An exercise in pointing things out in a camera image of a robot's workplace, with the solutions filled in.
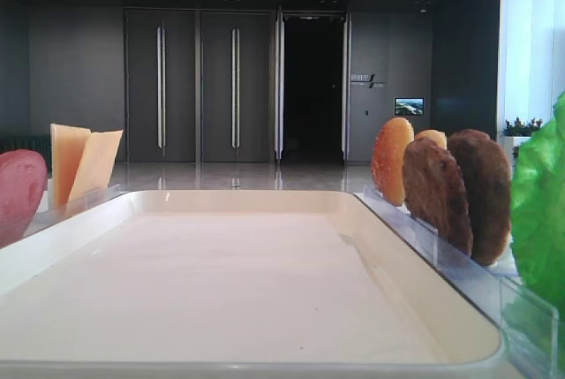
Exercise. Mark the yellow cheese slice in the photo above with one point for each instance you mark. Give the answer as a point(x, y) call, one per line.
point(96, 164)

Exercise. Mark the dark brown meat patty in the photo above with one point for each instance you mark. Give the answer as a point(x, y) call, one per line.
point(487, 178)

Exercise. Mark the orange cheese slice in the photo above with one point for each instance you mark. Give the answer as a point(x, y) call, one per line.
point(67, 146)

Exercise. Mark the green lettuce leaf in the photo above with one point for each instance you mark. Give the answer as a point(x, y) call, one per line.
point(537, 210)

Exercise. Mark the clear holder for lettuce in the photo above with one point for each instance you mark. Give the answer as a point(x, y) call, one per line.
point(534, 331)

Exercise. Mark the golden bun top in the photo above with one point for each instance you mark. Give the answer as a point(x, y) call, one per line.
point(387, 161)

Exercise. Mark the golden bun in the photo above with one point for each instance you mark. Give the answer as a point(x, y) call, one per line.
point(436, 136)
point(387, 161)

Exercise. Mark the cream rectangular tray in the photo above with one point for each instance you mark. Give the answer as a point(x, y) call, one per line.
point(234, 284)

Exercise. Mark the dark double door middle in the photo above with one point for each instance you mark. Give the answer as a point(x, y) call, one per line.
point(235, 92)

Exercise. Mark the dark double door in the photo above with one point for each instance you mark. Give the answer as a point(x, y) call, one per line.
point(160, 72)
point(235, 92)

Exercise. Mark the golden bun bottom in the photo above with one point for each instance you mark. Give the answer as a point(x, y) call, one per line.
point(436, 136)

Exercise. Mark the dark double door left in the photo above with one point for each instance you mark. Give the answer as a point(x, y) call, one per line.
point(160, 72)

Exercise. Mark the flower planter box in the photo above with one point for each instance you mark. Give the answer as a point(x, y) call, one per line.
point(515, 134)

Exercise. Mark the small wall display screen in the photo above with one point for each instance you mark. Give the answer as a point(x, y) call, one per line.
point(409, 107)

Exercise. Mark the clear long left rail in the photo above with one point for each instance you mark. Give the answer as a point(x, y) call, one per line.
point(49, 217)

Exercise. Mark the clear long rail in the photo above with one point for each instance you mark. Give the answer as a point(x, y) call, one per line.
point(49, 217)
point(425, 239)

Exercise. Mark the clear long right rail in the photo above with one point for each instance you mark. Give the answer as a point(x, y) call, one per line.
point(425, 239)

